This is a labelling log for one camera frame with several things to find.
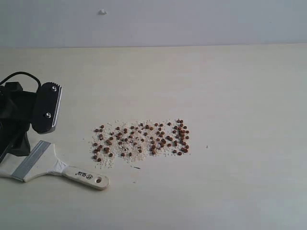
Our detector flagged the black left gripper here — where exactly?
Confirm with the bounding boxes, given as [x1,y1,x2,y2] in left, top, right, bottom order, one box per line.
[0,82,37,162]

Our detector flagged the wide white paint brush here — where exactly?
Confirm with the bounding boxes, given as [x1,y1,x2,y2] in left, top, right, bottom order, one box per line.
[0,140,110,190]

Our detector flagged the brown pellets and white crumbs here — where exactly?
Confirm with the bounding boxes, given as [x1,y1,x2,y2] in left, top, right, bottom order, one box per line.
[90,119,191,168]

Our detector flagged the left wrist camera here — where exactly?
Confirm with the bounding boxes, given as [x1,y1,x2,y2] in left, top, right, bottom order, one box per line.
[31,82,62,134]

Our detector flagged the white blob on wall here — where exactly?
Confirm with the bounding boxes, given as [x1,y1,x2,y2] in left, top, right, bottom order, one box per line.
[97,10,107,15]

